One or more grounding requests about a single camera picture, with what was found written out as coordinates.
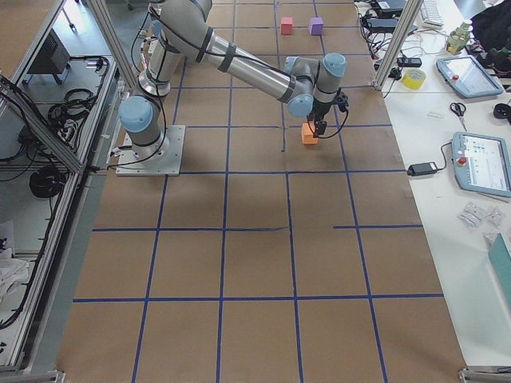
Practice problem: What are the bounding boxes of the black handled scissors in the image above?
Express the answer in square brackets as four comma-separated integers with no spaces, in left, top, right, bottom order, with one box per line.
[450,102,468,132]

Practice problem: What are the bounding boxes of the red foam cube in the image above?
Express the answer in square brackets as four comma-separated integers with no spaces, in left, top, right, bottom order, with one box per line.
[279,17,294,35]

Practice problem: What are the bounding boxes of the far teach pendant tablet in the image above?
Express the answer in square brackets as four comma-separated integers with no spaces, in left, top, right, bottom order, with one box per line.
[436,56,504,98]

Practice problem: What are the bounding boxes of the yellow tape roll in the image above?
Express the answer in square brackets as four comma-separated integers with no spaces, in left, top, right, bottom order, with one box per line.
[402,68,426,90]

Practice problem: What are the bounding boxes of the near teach pendant tablet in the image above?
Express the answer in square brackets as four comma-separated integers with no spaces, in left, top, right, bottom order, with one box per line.
[451,132,510,198]

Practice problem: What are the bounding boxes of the black power adapter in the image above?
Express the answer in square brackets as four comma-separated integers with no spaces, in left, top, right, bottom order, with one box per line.
[406,162,438,176]

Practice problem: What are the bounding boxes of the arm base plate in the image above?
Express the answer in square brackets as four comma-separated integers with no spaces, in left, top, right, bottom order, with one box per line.
[115,125,186,176]

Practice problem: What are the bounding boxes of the teach pendant tablet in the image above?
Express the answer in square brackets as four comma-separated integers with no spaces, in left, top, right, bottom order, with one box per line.
[436,56,504,98]
[451,132,510,198]

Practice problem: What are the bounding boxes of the aluminium frame post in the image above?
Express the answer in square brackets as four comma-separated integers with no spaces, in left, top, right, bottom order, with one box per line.
[373,0,422,91]

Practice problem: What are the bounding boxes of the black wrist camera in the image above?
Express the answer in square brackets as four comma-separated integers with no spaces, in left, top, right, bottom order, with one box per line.
[335,90,349,113]

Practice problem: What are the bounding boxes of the orange foam cube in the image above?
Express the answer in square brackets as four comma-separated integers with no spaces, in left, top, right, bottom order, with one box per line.
[300,122,319,145]

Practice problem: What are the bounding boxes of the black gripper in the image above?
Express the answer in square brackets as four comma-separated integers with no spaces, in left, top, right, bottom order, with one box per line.
[307,99,331,137]

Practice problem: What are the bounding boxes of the purple foam cube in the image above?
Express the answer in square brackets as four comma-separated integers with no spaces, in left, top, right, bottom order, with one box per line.
[308,17,324,36]

